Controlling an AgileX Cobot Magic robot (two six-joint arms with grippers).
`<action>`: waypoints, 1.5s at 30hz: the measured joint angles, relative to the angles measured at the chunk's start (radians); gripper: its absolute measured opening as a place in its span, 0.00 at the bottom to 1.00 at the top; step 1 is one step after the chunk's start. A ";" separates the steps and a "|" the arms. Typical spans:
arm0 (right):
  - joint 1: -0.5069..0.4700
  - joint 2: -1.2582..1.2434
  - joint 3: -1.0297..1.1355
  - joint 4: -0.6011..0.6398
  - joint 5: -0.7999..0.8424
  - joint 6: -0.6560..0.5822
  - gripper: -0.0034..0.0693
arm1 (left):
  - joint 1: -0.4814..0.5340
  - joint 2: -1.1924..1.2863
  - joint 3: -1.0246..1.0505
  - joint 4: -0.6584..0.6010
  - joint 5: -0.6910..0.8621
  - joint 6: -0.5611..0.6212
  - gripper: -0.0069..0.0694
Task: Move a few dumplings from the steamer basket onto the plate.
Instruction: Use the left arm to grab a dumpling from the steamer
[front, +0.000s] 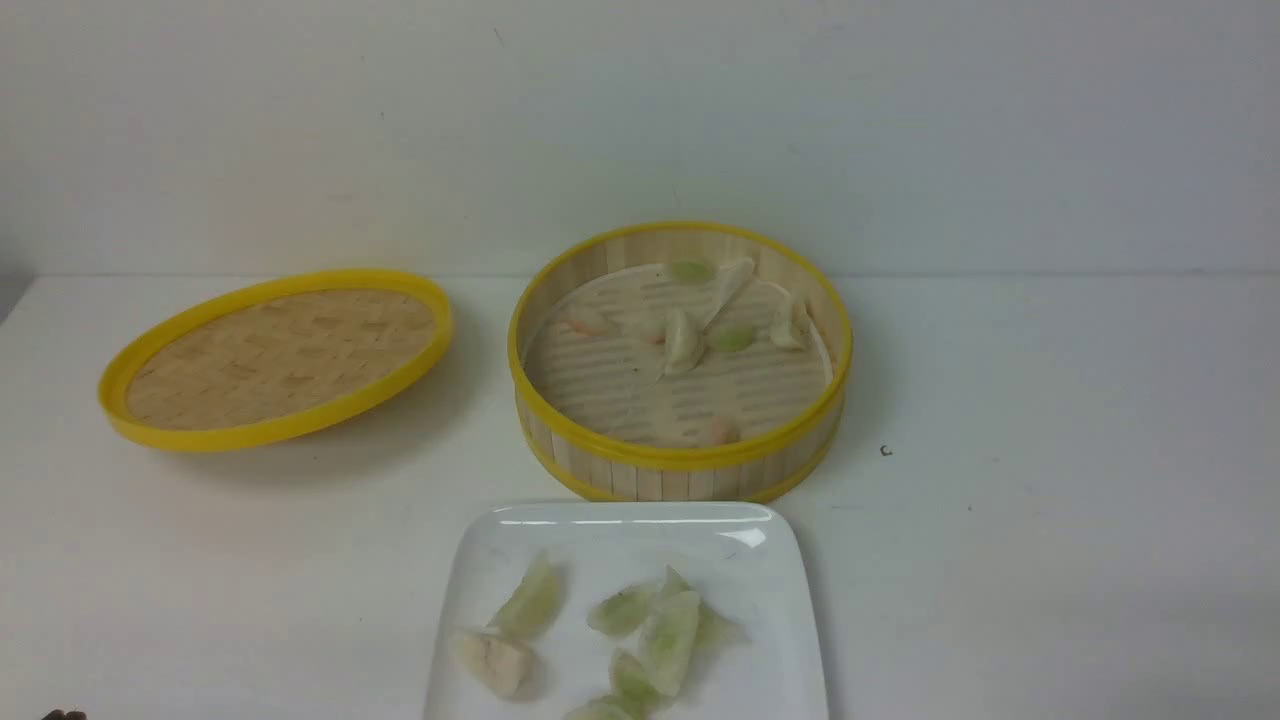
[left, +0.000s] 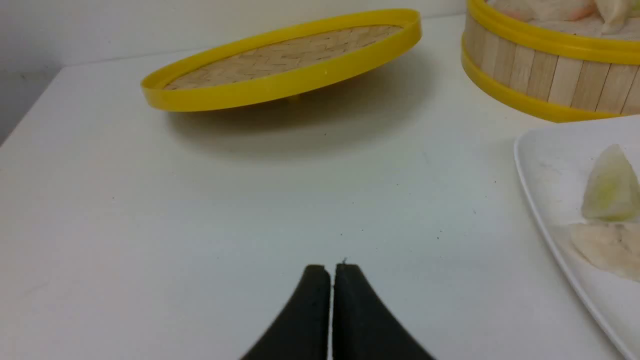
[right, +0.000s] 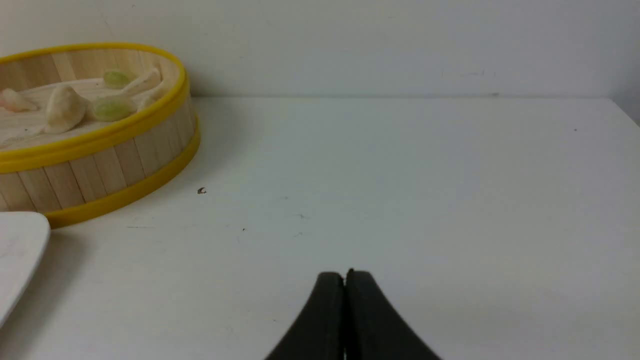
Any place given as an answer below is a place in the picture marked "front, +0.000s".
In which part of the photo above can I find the green dumpling on plate centre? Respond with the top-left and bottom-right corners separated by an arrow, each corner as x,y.
586,582 -> 660,641

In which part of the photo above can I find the green dumpling on plate left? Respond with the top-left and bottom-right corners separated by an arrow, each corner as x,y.
488,550 -> 564,641

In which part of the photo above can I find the green dumpling on plate upright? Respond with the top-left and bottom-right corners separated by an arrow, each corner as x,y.
637,591 -> 701,698

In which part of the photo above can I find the white square plate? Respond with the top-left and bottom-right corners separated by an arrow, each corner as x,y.
422,502 -> 833,719

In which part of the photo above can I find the green dumpling on plate bottom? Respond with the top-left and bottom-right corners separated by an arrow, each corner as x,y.
608,648 -> 666,719

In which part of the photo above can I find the pale pink dumpling on plate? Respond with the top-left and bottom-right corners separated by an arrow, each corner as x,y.
451,628 -> 538,700

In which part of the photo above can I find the yellow rimmed bamboo steamer basket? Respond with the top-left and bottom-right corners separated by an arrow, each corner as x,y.
507,222 -> 854,503

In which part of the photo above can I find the green dumpling middle of steamer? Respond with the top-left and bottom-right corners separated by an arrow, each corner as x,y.
707,323 -> 756,354

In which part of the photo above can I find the green dumpling of steamer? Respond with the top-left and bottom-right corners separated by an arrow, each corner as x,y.
707,323 -> 756,354
666,259 -> 718,284

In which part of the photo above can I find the green dumpling back of steamer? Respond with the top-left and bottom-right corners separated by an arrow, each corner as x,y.
666,259 -> 718,284

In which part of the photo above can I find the yellow rimmed bamboo steamer lid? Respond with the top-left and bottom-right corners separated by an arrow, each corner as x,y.
99,268 -> 454,454

